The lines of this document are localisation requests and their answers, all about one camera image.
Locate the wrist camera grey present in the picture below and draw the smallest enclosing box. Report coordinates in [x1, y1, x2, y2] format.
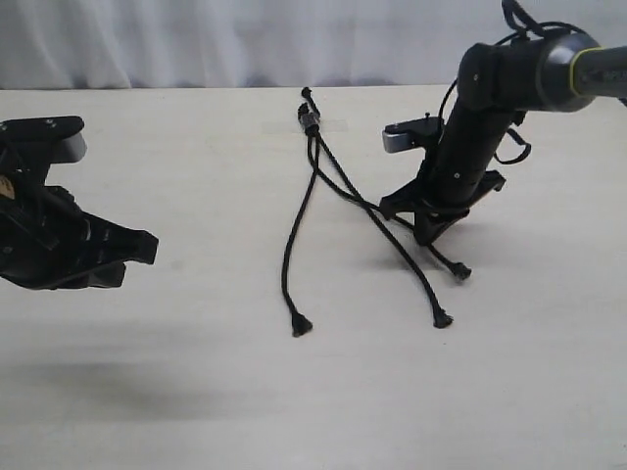
[382, 113, 444, 154]
[1, 116, 87, 166]

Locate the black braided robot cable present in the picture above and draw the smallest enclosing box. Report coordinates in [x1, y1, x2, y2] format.
[438, 0, 555, 167]

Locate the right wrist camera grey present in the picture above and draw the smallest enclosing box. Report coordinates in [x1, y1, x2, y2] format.
[382, 113, 444, 154]

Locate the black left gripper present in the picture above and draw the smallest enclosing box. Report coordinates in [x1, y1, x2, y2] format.
[1, 164, 159, 290]

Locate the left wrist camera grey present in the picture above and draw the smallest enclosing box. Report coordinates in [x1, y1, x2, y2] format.
[1, 116, 87, 166]

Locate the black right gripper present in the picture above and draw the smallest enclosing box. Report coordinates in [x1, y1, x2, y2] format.
[379, 98, 514, 245]

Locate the clear adhesive tape strip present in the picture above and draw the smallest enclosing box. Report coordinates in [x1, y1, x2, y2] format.
[262, 118, 350, 135]

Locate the white fabric backdrop curtain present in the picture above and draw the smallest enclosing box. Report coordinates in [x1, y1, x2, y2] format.
[0, 0, 627, 91]

